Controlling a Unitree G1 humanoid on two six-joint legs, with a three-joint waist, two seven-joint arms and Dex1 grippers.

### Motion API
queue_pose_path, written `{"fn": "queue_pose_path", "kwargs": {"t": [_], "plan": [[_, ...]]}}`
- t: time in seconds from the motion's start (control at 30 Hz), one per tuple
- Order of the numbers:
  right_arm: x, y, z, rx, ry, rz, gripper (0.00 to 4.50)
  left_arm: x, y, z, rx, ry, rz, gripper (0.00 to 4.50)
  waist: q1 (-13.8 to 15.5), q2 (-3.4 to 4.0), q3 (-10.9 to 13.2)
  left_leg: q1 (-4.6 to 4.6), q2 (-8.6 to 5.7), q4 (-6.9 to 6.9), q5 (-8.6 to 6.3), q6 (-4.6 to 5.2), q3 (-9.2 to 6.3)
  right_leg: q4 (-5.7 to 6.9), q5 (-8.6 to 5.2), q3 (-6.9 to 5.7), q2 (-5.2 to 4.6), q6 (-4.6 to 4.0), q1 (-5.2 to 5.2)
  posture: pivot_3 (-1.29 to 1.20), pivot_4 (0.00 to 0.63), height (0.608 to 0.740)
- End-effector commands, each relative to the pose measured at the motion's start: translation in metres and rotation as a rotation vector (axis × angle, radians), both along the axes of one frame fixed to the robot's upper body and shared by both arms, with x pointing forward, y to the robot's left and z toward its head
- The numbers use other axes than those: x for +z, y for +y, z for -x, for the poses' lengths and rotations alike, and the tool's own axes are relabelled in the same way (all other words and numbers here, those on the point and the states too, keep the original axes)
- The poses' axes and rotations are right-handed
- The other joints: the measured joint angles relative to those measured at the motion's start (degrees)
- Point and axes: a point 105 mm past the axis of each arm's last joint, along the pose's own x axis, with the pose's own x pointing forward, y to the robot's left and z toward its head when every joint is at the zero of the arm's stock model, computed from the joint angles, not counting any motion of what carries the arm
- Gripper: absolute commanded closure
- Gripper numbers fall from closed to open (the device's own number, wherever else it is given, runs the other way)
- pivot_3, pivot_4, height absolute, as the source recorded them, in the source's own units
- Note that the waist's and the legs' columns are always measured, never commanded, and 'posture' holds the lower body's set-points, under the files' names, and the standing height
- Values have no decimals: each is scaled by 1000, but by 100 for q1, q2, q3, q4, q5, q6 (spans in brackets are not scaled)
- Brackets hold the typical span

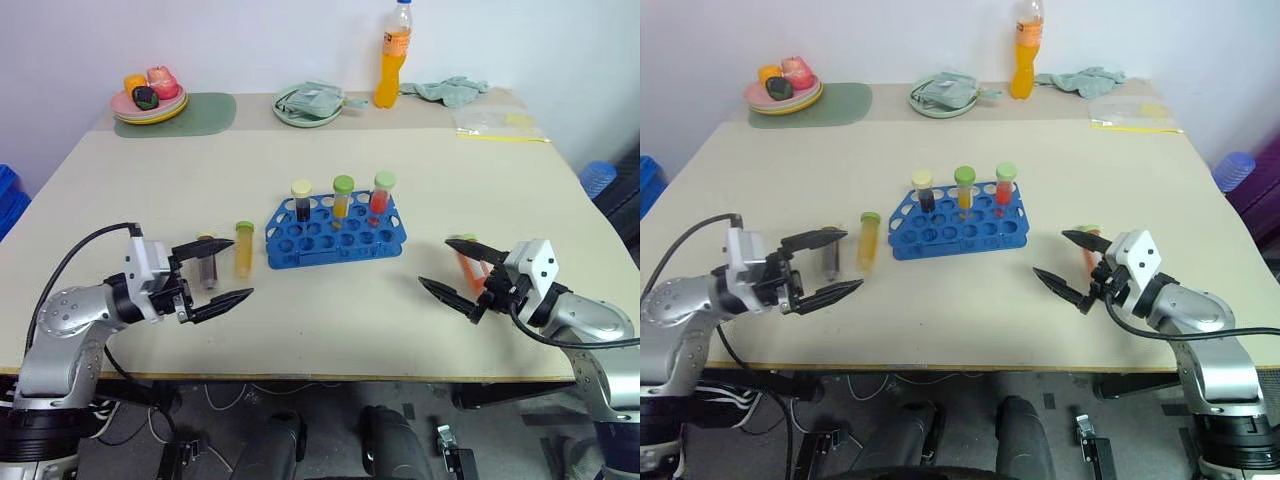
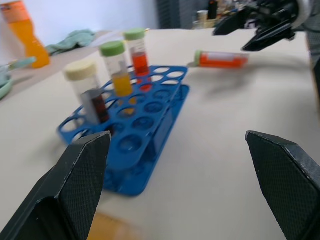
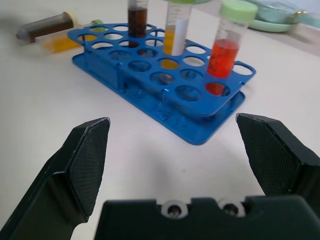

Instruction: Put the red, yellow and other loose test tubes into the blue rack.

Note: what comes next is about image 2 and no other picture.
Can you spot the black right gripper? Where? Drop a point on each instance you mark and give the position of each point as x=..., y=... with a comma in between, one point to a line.
x=275, y=12

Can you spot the dark grey mesh panel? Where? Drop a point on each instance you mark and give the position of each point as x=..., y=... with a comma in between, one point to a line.
x=175, y=13

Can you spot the pale green dish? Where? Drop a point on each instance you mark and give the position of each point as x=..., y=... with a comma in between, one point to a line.
x=17, y=63

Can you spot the green-capped tube, orange-red liquid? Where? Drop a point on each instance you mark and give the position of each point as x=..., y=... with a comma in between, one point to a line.
x=220, y=60

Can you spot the green crumpled cloth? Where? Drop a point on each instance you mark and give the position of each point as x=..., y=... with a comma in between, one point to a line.
x=72, y=40

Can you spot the paper cup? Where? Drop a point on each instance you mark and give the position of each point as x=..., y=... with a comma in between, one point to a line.
x=202, y=16

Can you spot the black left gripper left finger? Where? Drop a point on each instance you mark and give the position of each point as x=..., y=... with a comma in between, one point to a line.
x=75, y=180

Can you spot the light green plate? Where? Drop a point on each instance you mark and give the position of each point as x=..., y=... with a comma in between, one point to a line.
x=5, y=87

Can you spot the green-capped tube, red liquid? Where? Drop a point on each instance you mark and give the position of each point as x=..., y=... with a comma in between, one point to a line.
x=140, y=62

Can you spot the green-capped tube, yellow liquid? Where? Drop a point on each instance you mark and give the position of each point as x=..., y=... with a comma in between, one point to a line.
x=122, y=85

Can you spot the white-capped tube, dark red liquid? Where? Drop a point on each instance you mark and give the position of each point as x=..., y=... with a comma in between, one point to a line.
x=83, y=77

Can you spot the blue tube rack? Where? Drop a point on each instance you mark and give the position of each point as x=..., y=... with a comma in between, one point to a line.
x=155, y=117

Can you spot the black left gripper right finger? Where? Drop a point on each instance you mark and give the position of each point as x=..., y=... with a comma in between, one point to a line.
x=287, y=180

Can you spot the orange juice bottle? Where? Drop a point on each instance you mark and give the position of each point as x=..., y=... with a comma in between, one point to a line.
x=30, y=42

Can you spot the black bottle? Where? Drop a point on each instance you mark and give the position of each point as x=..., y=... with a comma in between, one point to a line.
x=212, y=9

